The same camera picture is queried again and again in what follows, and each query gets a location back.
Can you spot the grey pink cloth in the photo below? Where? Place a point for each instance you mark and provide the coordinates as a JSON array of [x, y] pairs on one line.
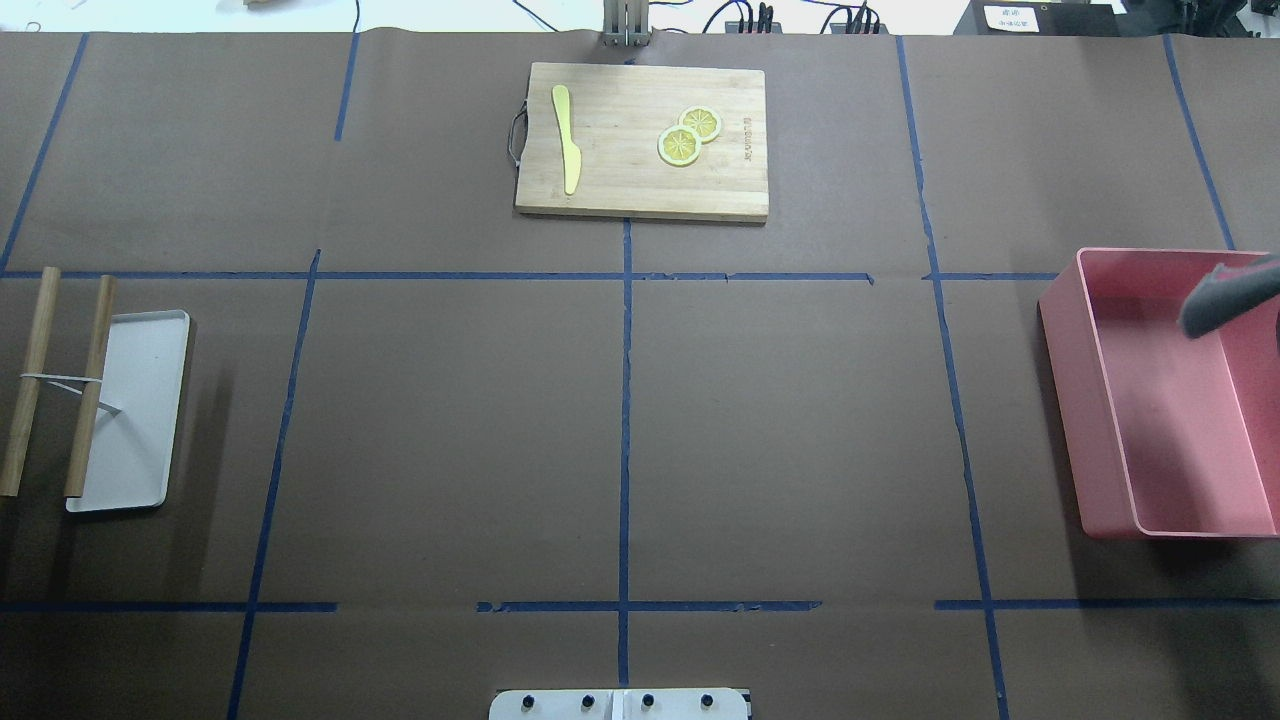
[[1228, 292]]

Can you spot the yellow plastic knife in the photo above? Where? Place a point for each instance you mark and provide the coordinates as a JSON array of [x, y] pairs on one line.
[[571, 153]]

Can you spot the lemon slice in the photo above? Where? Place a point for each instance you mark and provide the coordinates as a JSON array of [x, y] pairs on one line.
[[679, 146], [705, 122]]

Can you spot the wooden cutting board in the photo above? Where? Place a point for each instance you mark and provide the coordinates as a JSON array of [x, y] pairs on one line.
[[618, 114]]

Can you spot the black power box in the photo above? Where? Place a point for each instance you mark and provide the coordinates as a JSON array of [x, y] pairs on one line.
[[1037, 18]]

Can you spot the white wooden towel rack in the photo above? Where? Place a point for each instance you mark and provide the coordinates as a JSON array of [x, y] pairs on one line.
[[129, 394]]

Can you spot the pink plastic bin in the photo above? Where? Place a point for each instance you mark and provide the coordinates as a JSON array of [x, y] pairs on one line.
[[1167, 436]]

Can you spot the aluminium frame post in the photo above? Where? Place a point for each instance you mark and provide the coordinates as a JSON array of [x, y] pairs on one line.
[[626, 23]]

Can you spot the white pedestal column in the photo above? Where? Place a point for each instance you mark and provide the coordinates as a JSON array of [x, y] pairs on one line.
[[623, 703]]

